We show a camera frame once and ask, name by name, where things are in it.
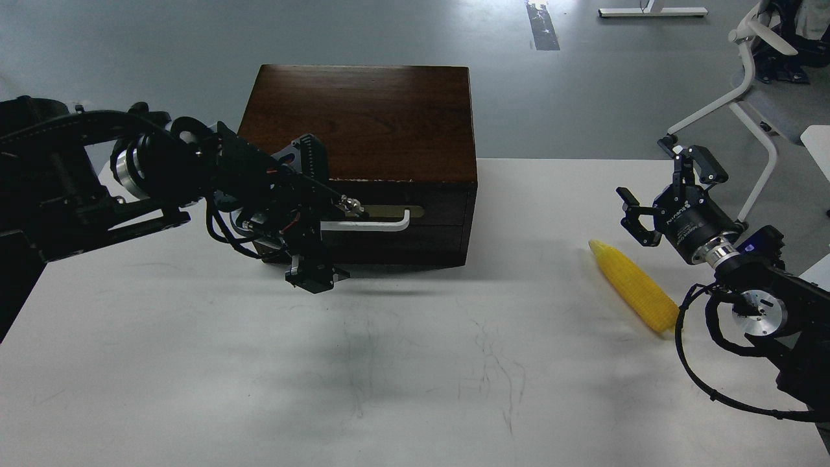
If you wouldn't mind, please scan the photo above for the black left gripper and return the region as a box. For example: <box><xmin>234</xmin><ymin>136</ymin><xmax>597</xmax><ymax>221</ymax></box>
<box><xmin>206</xmin><ymin>122</ymin><xmax>364</xmax><ymax>294</ymax></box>

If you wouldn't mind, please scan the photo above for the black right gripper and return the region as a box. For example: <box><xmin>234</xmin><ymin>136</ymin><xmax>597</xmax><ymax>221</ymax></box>
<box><xmin>616</xmin><ymin>136</ymin><xmax>743</xmax><ymax>264</ymax></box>

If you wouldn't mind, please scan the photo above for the wooden drawer with white handle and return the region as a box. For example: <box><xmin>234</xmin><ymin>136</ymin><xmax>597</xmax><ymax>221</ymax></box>
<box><xmin>320</xmin><ymin>189</ymin><xmax>468</xmax><ymax>232</ymax></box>

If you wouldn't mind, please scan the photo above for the yellow corn cob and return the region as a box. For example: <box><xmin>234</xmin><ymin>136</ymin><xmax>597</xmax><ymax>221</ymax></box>
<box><xmin>589</xmin><ymin>239</ymin><xmax>679</xmax><ymax>333</ymax></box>

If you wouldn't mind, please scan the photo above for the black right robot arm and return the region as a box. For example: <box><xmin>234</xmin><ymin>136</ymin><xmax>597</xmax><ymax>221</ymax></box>
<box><xmin>616</xmin><ymin>135</ymin><xmax>829</xmax><ymax>443</ymax></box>

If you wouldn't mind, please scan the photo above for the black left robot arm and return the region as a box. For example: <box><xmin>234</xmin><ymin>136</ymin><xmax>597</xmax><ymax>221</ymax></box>
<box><xmin>1</xmin><ymin>97</ymin><xmax>368</xmax><ymax>336</ymax></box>

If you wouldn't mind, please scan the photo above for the dark wooden drawer cabinet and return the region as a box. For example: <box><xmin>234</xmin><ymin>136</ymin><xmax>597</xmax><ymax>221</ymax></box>
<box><xmin>238</xmin><ymin>65</ymin><xmax>478</xmax><ymax>267</ymax></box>

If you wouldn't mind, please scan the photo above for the white office chair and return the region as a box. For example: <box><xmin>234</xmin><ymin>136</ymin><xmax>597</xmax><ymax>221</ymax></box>
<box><xmin>659</xmin><ymin>1</ymin><xmax>829</xmax><ymax>221</ymax></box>

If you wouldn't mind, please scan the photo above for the white desk base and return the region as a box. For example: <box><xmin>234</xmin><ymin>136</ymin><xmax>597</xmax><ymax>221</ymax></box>
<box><xmin>598</xmin><ymin>1</ymin><xmax>709</xmax><ymax>18</ymax></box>

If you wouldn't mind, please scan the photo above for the grey floor tape strip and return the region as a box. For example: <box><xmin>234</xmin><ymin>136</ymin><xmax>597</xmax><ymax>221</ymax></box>
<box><xmin>525</xmin><ymin>1</ymin><xmax>561</xmax><ymax>51</ymax></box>

